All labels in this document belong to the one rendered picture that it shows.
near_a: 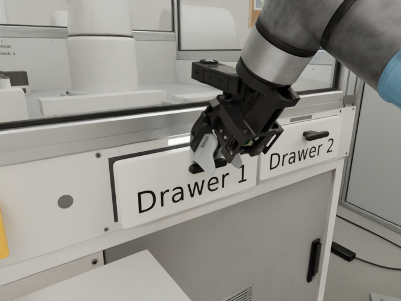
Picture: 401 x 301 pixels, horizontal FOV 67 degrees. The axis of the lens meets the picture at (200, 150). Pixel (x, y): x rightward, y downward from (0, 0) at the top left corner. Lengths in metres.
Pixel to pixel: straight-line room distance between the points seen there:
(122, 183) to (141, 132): 0.09
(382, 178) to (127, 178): 2.00
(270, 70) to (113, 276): 0.37
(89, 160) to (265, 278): 0.60
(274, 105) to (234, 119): 0.06
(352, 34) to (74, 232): 0.45
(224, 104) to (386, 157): 1.93
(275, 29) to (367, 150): 2.03
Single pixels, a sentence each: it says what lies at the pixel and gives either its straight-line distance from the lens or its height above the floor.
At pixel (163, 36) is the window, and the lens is 0.53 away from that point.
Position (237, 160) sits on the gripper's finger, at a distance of 0.49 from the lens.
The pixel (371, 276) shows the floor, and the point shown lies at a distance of 1.89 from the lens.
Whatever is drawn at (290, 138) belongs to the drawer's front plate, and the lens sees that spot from 0.72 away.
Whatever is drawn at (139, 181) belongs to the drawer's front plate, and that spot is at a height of 0.89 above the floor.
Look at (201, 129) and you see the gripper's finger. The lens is 0.43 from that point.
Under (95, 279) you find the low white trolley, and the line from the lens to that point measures 0.52.
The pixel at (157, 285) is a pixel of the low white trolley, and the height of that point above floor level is 0.76.
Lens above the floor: 1.08
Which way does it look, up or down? 18 degrees down
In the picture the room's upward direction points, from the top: straight up
